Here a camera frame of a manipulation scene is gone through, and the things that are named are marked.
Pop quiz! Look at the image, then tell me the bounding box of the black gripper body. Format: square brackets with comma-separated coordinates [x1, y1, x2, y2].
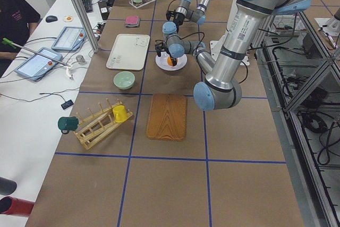
[155, 40, 170, 56]
[166, 10, 183, 27]

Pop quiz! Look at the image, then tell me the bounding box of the orange fruit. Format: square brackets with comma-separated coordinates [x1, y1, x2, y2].
[167, 56, 172, 66]

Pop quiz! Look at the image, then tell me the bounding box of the white plate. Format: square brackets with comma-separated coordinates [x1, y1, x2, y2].
[155, 52, 187, 71]

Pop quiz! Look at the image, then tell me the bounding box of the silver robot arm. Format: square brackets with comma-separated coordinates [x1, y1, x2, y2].
[162, 0, 211, 66]
[162, 0, 312, 111]

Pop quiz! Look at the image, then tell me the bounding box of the cream bear tray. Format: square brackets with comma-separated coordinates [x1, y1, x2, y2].
[106, 33, 150, 71]

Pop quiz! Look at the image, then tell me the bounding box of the brown wooden tray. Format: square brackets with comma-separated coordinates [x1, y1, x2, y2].
[146, 94, 187, 141]

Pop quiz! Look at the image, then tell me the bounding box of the pink folded cloth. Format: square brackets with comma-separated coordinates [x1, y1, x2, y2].
[125, 15, 140, 28]

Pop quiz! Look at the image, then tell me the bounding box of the green ceramic bowl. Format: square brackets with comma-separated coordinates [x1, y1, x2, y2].
[113, 71, 135, 90]

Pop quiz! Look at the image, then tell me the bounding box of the yellow mug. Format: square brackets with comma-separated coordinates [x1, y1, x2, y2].
[112, 105, 128, 123]

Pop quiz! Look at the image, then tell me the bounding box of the far teach pendant tablet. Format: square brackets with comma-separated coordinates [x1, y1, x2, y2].
[52, 27, 86, 52]

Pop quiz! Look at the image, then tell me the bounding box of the teach pendant tablet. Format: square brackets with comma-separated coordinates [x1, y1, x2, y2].
[52, 27, 86, 52]
[14, 54, 57, 81]

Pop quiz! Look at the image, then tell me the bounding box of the round fried egg coaster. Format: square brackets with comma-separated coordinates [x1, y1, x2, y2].
[63, 16, 73, 22]

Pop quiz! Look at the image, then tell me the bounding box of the wooden mug rack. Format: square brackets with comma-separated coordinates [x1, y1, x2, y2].
[72, 99, 133, 150]

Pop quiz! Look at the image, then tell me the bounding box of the small black phone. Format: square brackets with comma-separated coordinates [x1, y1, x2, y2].
[61, 99, 74, 110]

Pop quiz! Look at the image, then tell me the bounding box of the black computer mouse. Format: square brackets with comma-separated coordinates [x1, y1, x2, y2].
[45, 15, 58, 23]

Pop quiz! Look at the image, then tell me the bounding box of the dark green mug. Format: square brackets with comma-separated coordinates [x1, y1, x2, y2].
[57, 116, 79, 134]

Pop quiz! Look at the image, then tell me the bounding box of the near teach pendant tablet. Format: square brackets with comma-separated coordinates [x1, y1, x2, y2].
[14, 54, 57, 81]

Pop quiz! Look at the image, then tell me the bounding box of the person in black shirt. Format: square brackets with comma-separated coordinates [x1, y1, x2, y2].
[0, 0, 41, 60]

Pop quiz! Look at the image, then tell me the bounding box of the red cylinder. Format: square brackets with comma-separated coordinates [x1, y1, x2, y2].
[1, 196, 35, 217]

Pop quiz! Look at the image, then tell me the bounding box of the aluminium frame post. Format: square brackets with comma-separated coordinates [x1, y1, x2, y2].
[71, 0, 99, 53]

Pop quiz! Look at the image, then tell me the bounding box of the green handled reacher stick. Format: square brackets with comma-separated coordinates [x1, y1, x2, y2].
[2, 38, 72, 68]

